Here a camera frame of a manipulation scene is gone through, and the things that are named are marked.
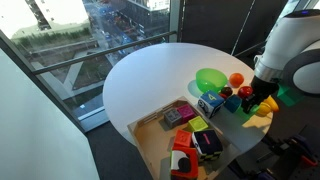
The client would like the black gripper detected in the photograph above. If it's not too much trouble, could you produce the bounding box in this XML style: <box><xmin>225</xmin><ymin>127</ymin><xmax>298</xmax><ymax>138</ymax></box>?
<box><xmin>241</xmin><ymin>75</ymin><xmax>280</xmax><ymax>115</ymax></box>

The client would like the small blue rubber block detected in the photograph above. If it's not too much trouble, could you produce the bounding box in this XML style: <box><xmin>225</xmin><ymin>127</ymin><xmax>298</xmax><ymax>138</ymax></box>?
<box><xmin>223</xmin><ymin>94</ymin><xmax>243</xmax><ymax>114</ymax></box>

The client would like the lime green rubber block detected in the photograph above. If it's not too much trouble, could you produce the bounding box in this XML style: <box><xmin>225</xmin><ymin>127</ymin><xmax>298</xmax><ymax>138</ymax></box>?
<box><xmin>187</xmin><ymin>115</ymin><xmax>210</xmax><ymax>133</ymax></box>

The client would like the magenta rubber block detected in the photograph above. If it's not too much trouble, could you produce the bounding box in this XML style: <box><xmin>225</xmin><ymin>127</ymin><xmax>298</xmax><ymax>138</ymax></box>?
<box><xmin>176</xmin><ymin>103</ymin><xmax>197</xmax><ymax>124</ymax></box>

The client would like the orange-red rubber block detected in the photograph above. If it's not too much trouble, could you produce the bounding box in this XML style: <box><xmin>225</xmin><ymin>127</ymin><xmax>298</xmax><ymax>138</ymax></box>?
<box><xmin>173</xmin><ymin>129</ymin><xmax>193</xmax><ymax>149</ymax></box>

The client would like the grey rubber block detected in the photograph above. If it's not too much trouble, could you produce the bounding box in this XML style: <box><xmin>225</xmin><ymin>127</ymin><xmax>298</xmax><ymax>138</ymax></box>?
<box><xmin>163</xmin><ymin>107</ymin><xmax>183</xmax><ymax>130</ymax></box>

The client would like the red toy block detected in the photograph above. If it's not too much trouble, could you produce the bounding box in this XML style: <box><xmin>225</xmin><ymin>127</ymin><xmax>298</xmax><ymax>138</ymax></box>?
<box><xmin>170</xmin><ymin>146</ymin><xmax>200</xmax><ymax>180</ymax></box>

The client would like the light wooden box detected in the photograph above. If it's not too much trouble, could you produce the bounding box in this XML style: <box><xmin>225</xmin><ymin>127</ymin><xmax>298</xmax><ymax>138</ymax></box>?
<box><xmin>127</xmin><ymin>96</ymin><xmax>243</xmax><ymax>180</ymax></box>

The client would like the red toy apple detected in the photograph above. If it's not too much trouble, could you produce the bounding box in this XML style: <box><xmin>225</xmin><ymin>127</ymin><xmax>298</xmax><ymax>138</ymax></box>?
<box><xmin>237</xmin><ymin>85</ymin><xmax>254</xmax><ymax>100</ymax></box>

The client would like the yellow toy lemon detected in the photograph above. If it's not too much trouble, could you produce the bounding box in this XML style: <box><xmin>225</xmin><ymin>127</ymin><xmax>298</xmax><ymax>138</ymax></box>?
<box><xmin>255</xmin><ymin>102</ymin><xmax>272</xmax><ymax>118</ymax></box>

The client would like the dark purple toy plum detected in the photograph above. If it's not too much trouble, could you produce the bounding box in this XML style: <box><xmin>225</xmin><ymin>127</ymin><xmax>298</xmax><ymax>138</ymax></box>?
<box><xmin>221</xmin><ymin>86</ymin><xmax>234</xmax><ymax>98</ymax></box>

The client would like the orange toy fruit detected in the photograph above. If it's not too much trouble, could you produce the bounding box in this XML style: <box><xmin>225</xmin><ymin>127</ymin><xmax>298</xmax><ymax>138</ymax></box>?
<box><xmin>228</xmin><ymin>72</ymin><xmax>245</xmax><ymax>89</ymax></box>

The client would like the blue fabric cube number four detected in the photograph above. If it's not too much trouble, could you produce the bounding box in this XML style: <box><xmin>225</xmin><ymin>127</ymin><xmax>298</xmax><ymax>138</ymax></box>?
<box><xmin>197</xmin><ymin>90</ymin><xmax>226</xmax><ymax>119</ymax></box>

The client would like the green plastic bowl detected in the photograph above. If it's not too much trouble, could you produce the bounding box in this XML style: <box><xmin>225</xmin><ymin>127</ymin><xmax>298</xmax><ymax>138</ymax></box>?
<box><xmin>195</xmin><ymin>67</ymin><xmax>229</xmax><ymax>94</ymax></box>

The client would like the black fabric cube pink one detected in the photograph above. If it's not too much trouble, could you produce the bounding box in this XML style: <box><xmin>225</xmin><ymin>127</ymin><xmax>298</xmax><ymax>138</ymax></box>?
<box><xmin>192</xmin><ymin>129</ymin><xmax>224</xmax><ymax>163</ymax></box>

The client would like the black red clamp tool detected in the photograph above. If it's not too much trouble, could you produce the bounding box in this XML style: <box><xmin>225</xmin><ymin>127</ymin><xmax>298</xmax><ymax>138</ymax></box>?
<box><xmin>266</xmin><ymin>133</ymin><xmax>318</xmax><ymax>168</ymax></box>

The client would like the grey window handrail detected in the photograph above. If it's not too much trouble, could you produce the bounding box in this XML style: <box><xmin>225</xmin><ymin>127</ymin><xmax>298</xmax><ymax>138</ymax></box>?
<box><xmin>31</xmin><ymin>30</ymin><xmax>178</xmax><ymax>76</ymax></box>

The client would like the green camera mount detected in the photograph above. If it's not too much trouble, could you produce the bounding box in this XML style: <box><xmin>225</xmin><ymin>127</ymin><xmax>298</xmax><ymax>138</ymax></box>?
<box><xmin>277</xmin><ymin>84</ymin><xmax>305</xmax><ymax>108</ymax></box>

